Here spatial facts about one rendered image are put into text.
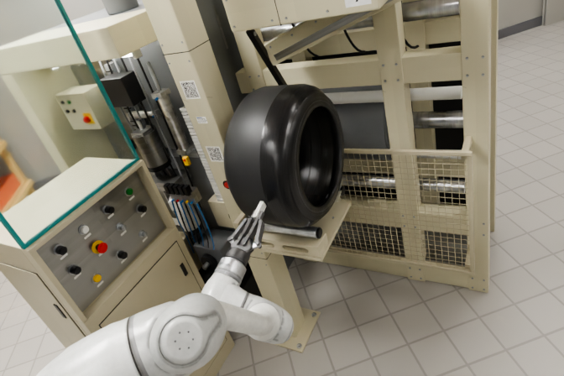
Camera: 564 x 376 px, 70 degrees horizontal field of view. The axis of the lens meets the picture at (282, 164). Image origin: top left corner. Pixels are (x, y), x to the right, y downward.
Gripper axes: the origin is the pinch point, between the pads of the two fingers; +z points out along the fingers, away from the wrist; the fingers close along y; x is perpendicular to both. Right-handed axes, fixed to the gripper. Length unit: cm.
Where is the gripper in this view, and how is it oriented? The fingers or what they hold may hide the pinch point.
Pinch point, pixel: (259, 211)
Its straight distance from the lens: 141.0
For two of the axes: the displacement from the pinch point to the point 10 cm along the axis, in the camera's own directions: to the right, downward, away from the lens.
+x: 3.6, 6.7, 6.5
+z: 3.6, -7.4, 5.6
